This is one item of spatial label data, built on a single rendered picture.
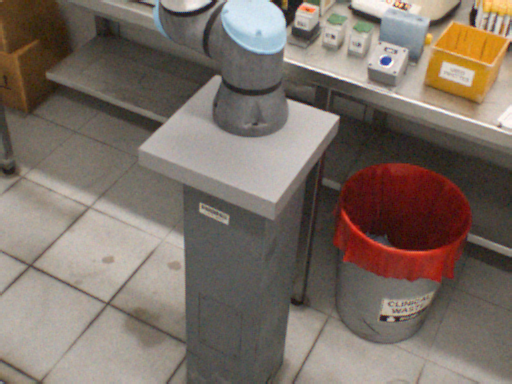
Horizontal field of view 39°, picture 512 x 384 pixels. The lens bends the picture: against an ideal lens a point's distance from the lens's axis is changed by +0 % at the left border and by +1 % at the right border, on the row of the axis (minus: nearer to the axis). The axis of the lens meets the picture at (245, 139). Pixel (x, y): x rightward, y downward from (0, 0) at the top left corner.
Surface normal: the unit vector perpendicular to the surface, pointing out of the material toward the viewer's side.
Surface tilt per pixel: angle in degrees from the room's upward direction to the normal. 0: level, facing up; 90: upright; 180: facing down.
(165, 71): 0
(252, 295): 90
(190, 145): 1
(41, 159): 0
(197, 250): 90
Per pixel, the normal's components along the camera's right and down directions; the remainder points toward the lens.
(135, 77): 0.04, -0.77
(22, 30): 0.80, 0.42
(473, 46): -0.52, 0.53
